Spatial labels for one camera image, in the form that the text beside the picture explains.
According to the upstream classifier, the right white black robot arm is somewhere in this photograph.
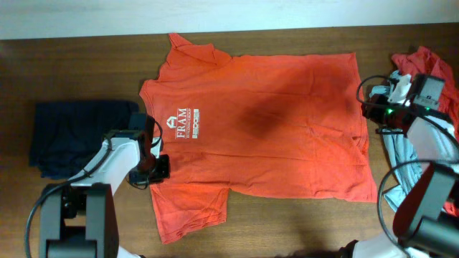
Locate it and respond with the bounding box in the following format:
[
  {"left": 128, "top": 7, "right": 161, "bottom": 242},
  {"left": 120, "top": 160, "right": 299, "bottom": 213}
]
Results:
[{"left": 335, "top": 74, "right": 458, "bottom": 257}]

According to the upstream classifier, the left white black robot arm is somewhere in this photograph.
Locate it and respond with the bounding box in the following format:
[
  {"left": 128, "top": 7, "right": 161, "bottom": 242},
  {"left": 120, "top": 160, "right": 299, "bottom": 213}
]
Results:
[{"left": 30, "top": 113, "right": 171, "bottom": 258}]

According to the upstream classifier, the left black cable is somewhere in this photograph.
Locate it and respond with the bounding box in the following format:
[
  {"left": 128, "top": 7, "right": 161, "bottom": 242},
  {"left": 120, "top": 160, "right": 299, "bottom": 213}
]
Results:
[{"left": 24, "top": 120, "right": 164, "bottom": 258}]

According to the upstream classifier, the light blue grey shirt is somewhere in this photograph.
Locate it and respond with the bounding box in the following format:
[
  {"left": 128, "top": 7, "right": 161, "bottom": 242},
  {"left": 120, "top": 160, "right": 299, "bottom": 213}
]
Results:
[{"left": 369, "top": 70, "right": 459, "bottom": 213}]

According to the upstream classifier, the red mesh shirt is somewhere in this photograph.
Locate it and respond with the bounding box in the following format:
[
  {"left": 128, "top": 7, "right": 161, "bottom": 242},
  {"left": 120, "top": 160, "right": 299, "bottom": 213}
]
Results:
[{"left": 383, "top": 47, "right": 458, "bottom": 211}]

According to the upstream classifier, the dark navy folded shirt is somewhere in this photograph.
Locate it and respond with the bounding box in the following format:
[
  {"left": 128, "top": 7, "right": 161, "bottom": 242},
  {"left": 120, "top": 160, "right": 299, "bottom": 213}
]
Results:
[{"left": 29, "top": 100, "right": 139, "bottom": 180}]

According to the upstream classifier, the orange FRAM t-shirt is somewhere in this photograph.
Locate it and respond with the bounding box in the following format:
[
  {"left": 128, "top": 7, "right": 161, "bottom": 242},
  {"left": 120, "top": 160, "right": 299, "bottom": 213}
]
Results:
[{"left": 140, "top": 34, "right": 377, "bottom": 244}]

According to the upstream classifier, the right black cable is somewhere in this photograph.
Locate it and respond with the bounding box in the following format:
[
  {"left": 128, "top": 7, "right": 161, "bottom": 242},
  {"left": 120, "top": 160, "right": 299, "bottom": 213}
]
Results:
[{"left": 355, "top": 74, "right": 459, "bottom": 258}]

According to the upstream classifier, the black cable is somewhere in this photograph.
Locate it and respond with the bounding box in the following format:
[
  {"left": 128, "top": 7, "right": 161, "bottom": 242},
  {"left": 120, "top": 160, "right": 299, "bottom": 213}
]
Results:
[
  {"left": 355, "top": 74, "right": 459, "bottom": 258},
  {"left": 24, "top": 120, "right": 164, "bottom": 258}
]

